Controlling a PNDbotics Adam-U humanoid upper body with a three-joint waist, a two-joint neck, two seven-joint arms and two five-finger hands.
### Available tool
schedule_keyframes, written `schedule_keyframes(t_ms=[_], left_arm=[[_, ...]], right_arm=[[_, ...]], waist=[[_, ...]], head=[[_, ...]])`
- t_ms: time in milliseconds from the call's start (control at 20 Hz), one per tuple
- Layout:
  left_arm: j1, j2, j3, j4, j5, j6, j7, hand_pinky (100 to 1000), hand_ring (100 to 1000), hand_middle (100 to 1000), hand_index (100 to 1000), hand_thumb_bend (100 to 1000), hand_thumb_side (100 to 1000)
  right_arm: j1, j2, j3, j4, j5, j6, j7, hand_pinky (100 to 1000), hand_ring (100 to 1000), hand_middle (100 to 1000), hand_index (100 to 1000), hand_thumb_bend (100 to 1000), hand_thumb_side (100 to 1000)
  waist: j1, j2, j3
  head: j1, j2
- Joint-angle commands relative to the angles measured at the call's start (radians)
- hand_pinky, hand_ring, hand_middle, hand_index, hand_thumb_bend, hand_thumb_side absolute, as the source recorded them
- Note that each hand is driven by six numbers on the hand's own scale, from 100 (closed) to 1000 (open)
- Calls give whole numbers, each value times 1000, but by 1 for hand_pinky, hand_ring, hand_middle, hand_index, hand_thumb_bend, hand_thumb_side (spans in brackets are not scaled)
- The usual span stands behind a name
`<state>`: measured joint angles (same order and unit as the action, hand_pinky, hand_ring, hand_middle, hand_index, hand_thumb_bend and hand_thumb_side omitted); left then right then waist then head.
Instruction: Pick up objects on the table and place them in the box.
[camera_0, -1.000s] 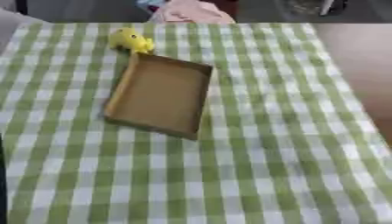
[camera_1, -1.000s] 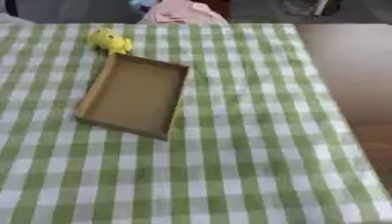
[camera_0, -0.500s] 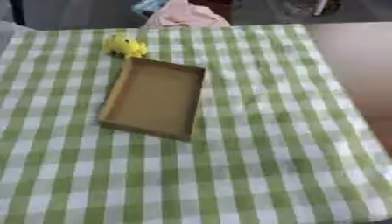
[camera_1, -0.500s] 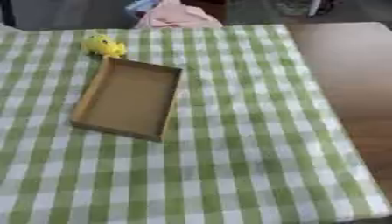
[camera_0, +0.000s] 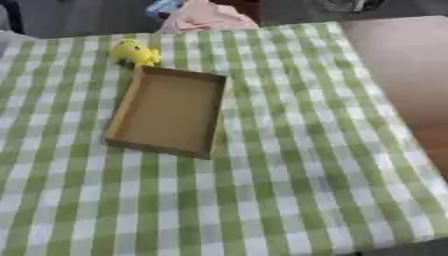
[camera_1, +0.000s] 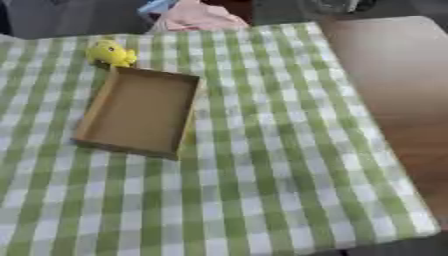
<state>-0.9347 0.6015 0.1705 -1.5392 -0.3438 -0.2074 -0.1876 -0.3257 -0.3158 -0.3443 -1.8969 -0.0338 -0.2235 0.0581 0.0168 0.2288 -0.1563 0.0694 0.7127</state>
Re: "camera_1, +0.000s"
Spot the light blue cloth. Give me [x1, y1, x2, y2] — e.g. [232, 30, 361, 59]
[136, 0, 181, 16]

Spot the pink cloth bundle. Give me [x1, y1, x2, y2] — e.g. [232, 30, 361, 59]
[148, 0, 251, 34]

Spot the tan cardboard box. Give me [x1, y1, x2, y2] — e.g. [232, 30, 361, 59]
[70, 65, 203, 161]

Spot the yellow soft toy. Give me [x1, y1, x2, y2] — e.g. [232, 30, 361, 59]
[84, 39, 140, 68]

